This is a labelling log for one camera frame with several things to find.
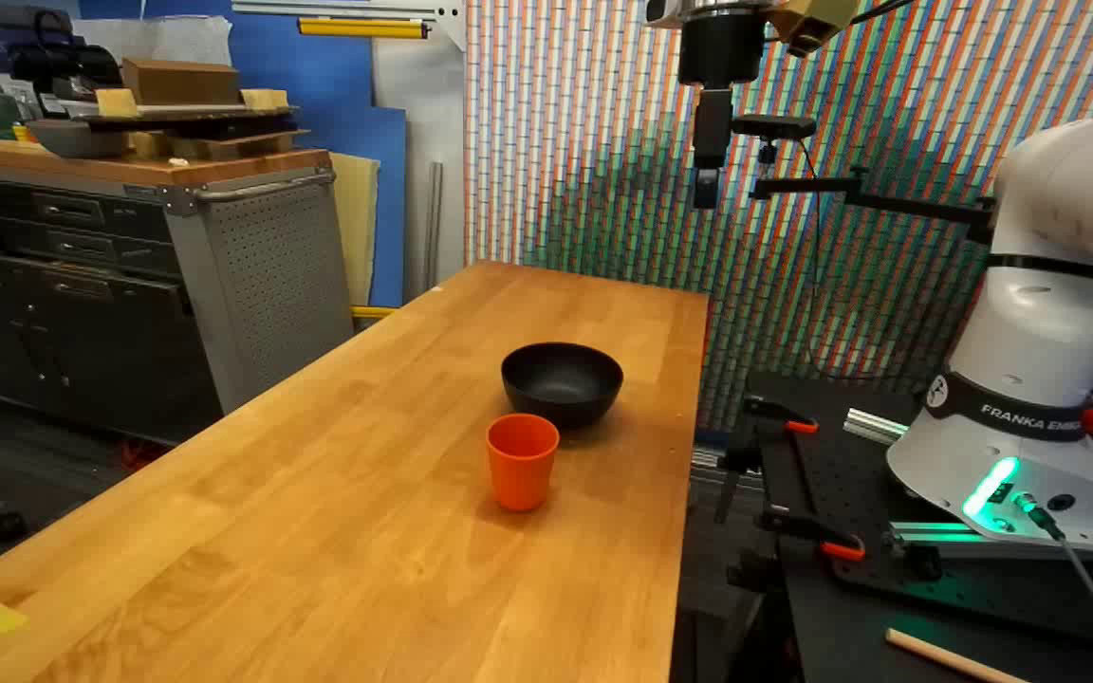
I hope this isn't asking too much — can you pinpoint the yellow green wrist camera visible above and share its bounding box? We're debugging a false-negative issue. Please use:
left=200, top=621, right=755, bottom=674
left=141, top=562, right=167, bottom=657
left=772, top=0, right=860, bottom=55

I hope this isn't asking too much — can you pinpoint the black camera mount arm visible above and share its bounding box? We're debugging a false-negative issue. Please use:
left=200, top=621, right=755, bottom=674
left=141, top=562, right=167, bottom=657
left=728, top=112, right=996, bottom=245

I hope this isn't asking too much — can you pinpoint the black bowl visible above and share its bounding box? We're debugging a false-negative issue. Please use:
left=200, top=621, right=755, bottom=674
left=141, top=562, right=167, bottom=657
left=502, top=342, right=624, bottom=431

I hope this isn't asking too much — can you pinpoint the red handled clamp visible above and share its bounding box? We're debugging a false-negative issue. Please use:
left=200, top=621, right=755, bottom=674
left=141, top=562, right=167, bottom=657
left=758, top=504, right=864, bottom=564

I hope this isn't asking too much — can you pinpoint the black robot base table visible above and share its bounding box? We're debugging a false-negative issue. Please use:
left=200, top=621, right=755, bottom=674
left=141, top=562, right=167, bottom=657
left=740, top=375, right=1093, bottom=683

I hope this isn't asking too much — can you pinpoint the wooden stick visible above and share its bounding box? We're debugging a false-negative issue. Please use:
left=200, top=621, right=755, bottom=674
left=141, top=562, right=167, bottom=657
left=886, top=627, right=1026, bottom=683

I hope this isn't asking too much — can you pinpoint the blue foam board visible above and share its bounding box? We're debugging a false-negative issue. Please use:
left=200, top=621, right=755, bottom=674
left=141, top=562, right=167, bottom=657
left=229, top=15, right=410, bottom=302

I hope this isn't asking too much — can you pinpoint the grey perforated tool cabinet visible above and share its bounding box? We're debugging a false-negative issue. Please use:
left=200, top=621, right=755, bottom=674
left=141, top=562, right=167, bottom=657
left=0, top=145, right=354, bottom=442

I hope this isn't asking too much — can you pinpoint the wooden box on cabinet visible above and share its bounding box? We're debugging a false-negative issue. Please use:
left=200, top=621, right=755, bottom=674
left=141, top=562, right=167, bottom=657
left=120, top=55, right=238, bottom=105

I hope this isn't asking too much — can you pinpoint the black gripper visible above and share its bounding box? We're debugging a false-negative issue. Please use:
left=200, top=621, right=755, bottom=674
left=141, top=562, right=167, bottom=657
left=678, top=2, right=766, bottom=210

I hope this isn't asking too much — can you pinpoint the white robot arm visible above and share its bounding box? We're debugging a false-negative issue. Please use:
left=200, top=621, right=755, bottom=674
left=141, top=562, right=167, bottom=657
left=886, top=119, right=1093, bottom=554

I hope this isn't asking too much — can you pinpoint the orange plastic cup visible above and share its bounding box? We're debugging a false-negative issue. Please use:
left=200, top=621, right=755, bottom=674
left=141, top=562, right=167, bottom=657
left=485, top=414, right=561, bottom=513

